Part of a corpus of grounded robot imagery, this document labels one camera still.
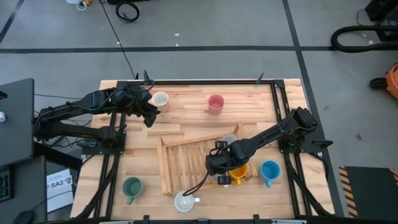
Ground black caster wheel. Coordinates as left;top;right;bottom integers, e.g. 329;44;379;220
369;77;388;91

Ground black equipment case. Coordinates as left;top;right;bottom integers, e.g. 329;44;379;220
365;0;398;43

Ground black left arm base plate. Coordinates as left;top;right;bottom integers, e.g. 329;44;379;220
81;139;126;156

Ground black mat hazard stripes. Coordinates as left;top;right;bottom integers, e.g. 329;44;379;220
338;166;398;218

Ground black aluminium table frame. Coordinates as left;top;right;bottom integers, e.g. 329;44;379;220
70;79;335;224

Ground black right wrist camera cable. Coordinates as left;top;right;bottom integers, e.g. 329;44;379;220
182;170;211;197

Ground white paper sign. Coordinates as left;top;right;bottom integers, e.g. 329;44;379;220
46;169;75;214

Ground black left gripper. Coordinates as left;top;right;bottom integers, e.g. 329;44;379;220
116;84;162;128

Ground black keyboard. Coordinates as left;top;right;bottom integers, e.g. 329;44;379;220
0;167;14;203

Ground pink mug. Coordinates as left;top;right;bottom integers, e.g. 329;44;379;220
204;94;225;116

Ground plain yellow mug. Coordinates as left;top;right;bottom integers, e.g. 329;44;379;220
228;164;249;185

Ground thin black floor cable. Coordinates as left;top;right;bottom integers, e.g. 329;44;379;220
99;0;138;80

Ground black vacuum hose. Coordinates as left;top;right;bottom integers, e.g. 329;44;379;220
330;25;398;53

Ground pale patterned mug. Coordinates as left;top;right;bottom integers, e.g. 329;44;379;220
210;174;231;188

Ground yellow dotted white mug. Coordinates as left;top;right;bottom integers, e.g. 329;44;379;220
222;133;239;146

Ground white and yellow plugs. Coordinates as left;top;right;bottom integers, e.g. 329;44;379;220
65;0;94;12

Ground orange vacuum cleaner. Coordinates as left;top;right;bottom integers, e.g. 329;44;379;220
384;62;398;100

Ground orange striped cream mug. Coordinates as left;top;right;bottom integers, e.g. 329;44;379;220
151;91;170;110

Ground black computer mouse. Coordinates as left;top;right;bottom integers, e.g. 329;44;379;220
11;210;35;224

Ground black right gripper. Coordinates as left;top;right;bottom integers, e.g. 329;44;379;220
205;140;243;186

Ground coiled black cable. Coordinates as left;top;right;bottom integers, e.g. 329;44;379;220
115;1;140;24

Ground white mug blue floral pattern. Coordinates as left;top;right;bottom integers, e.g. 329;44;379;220
174;190;201;213

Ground dark grey desk panel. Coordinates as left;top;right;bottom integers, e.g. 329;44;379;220
0;77;35;167

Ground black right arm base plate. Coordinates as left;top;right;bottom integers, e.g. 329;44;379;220
276;129;333;154

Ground black desk leg bar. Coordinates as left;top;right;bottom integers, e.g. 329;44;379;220
33;141;83;171

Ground wooden slatted tray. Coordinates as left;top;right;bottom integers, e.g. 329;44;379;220
155;121;259;197

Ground green mug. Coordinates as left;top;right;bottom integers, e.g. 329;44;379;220
121;176;145;206

